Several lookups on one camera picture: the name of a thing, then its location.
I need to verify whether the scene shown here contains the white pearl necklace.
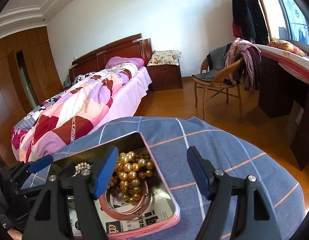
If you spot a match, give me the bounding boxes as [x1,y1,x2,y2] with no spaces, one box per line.
[73,161,93,177]

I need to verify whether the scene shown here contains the pink bangle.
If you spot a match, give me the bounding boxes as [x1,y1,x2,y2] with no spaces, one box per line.
[99,181,151,220]

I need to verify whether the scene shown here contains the silver bangle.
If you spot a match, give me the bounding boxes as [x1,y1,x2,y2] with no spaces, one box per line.
[107,180,145,208]

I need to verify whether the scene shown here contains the gold bead necklace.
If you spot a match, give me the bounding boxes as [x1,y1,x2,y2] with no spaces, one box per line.
[114,151,155,204]

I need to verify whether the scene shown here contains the green jade bangle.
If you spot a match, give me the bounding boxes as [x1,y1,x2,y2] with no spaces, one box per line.
[68,200,75,210]

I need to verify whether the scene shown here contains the person's right hand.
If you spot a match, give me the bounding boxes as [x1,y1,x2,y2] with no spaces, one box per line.
[8,228,23,240]

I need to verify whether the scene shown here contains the pink patchwork quilt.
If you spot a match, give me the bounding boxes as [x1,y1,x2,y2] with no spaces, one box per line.
[11,63,138,163]

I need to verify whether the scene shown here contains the pink metal tin box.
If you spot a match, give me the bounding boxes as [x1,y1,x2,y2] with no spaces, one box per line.
[49,132,180,239]

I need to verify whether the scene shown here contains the wooden wardrobe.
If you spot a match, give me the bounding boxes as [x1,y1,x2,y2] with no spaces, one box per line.
[0,27,62,160]

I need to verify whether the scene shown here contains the bed with wooden headboard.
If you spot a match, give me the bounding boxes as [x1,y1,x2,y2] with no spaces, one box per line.
[11,34,153,163]

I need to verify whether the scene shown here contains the blue plaid tablecloth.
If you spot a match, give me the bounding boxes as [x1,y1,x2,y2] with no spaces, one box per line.
[23,116,305,239]

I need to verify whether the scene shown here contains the dark wooden desk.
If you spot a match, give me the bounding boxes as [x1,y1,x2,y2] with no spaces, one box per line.
[257,44,309,170]

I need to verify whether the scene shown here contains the wicker chair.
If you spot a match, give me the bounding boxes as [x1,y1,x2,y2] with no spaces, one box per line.
[192,58,244,122]

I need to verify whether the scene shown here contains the purple pillow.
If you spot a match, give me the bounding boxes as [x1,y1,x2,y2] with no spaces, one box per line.
[105,56,145,69]

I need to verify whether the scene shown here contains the wooden nightstand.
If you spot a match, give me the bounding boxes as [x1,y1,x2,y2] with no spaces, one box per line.
[147,64,183,92]

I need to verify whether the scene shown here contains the clothes on chair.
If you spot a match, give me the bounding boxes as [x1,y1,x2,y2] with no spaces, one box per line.
[192,38,261,94]

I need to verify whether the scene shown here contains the floral cushion on nightstand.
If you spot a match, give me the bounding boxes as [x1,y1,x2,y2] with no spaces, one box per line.
[148,50,182,67]

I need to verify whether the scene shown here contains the floral pillow on desk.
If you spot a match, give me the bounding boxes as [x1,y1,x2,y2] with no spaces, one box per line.
[267,40,307,57]

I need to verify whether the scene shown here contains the hanging dark coats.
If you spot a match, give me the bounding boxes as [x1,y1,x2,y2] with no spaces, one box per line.
[232,0,269,45]

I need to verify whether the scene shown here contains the window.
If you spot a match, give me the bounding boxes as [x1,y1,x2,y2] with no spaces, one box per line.
[259,0,309,54]

